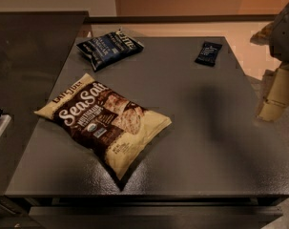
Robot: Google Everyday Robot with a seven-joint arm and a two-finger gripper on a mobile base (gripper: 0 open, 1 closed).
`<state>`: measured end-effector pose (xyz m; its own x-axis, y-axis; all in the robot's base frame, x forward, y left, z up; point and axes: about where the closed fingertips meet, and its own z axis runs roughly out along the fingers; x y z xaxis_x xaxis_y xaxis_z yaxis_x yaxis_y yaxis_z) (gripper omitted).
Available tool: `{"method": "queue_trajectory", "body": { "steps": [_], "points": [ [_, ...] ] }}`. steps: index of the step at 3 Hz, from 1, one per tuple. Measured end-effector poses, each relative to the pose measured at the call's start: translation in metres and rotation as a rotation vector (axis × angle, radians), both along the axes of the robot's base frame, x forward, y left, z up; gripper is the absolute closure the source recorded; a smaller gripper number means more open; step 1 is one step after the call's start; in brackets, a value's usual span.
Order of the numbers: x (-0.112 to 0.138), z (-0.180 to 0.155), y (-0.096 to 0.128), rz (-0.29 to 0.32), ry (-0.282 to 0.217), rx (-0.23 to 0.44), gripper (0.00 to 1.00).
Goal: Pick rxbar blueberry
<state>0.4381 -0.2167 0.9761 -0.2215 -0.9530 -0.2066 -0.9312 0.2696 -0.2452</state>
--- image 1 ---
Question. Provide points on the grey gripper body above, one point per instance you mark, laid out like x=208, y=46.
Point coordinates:
x=285, y=37

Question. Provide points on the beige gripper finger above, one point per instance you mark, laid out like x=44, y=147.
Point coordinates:
x=274, y=94
x=262, y=37

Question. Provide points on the blueberry RXBAR dark blue wrapper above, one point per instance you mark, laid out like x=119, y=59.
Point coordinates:
x=208, y=54

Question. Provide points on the dark blue kettle chips bag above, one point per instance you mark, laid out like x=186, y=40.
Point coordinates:
x=109, y=48

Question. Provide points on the Late July sea salt chips bag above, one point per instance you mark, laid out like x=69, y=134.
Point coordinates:
x=98, y=118

